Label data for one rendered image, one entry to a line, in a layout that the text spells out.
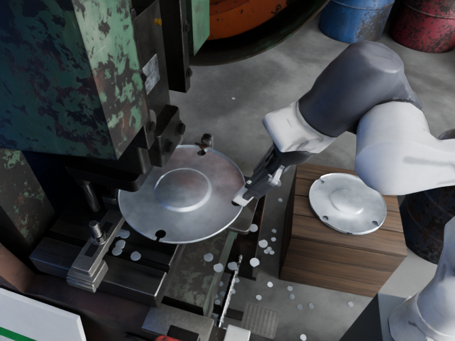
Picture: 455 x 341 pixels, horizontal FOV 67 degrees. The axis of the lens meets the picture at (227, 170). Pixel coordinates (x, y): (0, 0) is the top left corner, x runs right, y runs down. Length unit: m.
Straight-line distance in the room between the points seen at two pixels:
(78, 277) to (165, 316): 0.20
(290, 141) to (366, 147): 0.11
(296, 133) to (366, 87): 0.12
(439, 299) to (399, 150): 0.50
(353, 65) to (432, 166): 0.16
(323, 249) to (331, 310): 0.32
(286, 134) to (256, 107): 1.85
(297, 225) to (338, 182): 0.28
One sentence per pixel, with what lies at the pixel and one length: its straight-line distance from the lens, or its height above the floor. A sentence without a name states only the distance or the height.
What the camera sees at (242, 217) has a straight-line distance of 0.75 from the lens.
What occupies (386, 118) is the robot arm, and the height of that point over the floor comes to 1.10.
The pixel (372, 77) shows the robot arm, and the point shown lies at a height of 1.15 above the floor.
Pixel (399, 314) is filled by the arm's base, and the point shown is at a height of 0.50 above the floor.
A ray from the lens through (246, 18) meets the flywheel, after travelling 0.88.
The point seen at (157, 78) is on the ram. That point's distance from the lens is 0.66.
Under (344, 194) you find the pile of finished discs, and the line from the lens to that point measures 1.41.
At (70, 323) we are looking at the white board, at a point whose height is 0.56.
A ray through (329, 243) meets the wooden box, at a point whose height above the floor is 0.34.
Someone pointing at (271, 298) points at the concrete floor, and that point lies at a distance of 1.52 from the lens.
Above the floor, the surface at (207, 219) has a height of 0.78.
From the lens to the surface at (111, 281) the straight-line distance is 0.78.
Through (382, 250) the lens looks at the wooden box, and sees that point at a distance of 1.33.
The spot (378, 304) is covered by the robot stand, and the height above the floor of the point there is 0.45.
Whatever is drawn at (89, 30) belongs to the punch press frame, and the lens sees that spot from 0.40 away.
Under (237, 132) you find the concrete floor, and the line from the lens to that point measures 2.15.
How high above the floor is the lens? 1.39
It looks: 46 degrees down
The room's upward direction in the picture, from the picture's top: 2 degrees clockwise
